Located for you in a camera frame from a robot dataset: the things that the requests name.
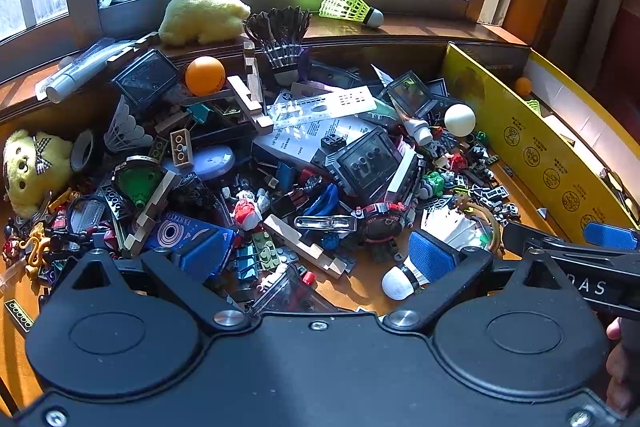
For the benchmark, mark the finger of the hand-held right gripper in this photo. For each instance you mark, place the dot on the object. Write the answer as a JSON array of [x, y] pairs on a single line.
[[611, 234], [525, 236]]

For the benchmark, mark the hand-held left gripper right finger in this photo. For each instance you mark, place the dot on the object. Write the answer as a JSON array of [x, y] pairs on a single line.
[[432, 254]]

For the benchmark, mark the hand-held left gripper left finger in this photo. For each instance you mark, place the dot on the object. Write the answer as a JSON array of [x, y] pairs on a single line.
[[202, 256]]

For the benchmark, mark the white feather shuttlecock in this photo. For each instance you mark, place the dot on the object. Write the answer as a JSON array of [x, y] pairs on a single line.
[[397, 283]]

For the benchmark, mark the yellow cardboard box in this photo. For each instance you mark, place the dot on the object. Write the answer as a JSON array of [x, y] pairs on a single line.
[[545, 142]]

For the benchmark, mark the orange ping pong ball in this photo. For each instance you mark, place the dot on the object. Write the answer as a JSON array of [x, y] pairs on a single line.
[[523, 85], [205, 74]]

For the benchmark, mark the wooden desktop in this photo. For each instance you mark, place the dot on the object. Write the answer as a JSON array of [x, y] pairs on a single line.
[[367, 287]]

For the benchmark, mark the person's right hand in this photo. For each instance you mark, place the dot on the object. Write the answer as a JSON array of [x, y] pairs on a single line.
[[622, 369]]

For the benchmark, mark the gold curved toy piece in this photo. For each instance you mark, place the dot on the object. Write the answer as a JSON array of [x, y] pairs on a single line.
[[492, 219]]

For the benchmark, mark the black wrist watch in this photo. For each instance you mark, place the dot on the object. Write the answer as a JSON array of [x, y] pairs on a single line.
[[382, 219]]

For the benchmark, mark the red white toy minifigure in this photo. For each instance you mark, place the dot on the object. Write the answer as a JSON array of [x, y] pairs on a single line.
[[247, 212]]

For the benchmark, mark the stepped wooden block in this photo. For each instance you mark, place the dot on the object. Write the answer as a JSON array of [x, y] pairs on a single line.
[[150, 207]]

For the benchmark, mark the green frog toy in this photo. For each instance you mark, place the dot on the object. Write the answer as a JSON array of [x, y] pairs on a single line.
[[432, 182]]

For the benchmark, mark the lavender oval case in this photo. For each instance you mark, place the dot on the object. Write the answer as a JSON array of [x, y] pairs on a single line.
[[212, 159]]

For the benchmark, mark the green dome toy piece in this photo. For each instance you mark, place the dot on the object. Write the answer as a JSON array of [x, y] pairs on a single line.
[[140, 179]]

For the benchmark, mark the long notched wooden block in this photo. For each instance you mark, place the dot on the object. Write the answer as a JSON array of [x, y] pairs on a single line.
[[305, 247]]

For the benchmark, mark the tan toy brick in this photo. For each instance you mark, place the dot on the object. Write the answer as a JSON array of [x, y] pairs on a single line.
[[181, 148]]

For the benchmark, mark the clear plastic clip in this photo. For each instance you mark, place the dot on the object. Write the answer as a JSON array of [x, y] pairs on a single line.
[[325, 222]]

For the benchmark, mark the dark clear plastic case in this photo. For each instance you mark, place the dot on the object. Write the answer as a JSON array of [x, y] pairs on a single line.
[[145, 79], [365, 159], [412, 94]]

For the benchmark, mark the blue curved toy piece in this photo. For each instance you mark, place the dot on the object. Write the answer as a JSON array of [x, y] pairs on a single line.
[[322, 202]]

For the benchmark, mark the green tube white cap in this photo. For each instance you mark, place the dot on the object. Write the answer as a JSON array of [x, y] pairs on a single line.
[[419, 132]]

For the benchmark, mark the white ping pong ball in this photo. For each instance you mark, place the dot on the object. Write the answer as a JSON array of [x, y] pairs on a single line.
[[460, 119]]

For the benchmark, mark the white paper manual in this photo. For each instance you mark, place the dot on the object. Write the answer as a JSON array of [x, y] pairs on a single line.
[[300, 149]]

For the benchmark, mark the white mesh shuttlecock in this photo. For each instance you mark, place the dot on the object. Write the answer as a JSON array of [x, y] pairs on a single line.
[[125, 132]]

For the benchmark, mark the dark tape roll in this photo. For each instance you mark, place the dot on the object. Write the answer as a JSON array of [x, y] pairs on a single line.
[[85, 149]]

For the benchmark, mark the notched wooden puzzle piece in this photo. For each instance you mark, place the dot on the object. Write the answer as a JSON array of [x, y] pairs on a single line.
[[247, 97]]

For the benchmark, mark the clear plastic ruler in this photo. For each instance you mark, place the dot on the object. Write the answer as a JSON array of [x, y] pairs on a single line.
[[325, 107]]

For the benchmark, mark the yellow plush bear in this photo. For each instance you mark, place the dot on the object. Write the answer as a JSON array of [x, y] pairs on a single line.
[[30, 169]]

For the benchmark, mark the olive green toy brick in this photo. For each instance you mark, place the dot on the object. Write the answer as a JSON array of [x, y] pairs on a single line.
[[17, 314]]

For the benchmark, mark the white tube on sill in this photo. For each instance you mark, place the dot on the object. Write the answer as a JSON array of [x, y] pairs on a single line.
[[80, 69]]

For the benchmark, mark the black feather shuttlecock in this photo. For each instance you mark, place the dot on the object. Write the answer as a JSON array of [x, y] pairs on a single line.
[[280, 39]]

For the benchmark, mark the wooden window sill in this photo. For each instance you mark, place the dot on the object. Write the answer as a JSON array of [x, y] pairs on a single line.
[[425, 24]]

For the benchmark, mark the yellow plush toy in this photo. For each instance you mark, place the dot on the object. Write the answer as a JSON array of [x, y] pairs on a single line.
[[202, 17]]

